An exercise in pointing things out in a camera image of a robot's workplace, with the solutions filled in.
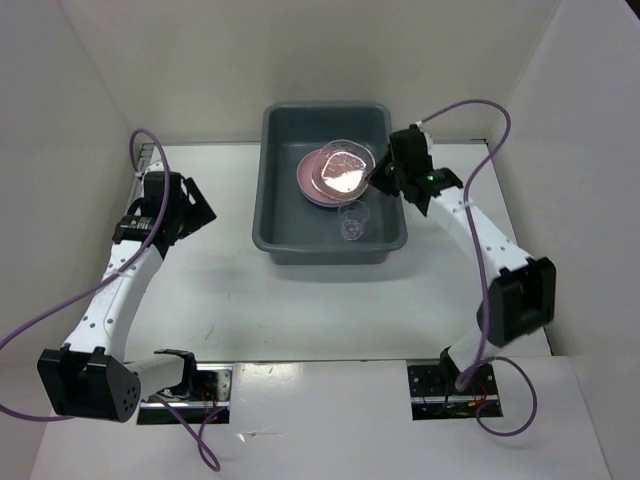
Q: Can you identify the clear textured square dish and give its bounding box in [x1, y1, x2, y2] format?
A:
[311, 139, 376, 203]

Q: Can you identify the clear plastic cup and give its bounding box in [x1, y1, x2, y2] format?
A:
[337, 200, 370, 241]

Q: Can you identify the pink plastic plate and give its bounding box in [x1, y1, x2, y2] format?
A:
[296, 148, 368, 209]

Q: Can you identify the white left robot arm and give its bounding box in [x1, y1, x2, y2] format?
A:
[37, 171, 216, 422]

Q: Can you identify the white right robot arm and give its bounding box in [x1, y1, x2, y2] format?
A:
[367, 126, 557, 393]

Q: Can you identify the grey plastic bin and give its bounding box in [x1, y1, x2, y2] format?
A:
[252, 101, 408, 265]

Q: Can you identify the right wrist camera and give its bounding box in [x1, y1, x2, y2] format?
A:
[414, 121, 434, 153]

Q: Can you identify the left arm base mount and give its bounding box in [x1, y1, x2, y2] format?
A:
[136, 362, 234, 426]

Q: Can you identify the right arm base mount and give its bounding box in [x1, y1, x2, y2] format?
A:
[406, 360, 503, 421]

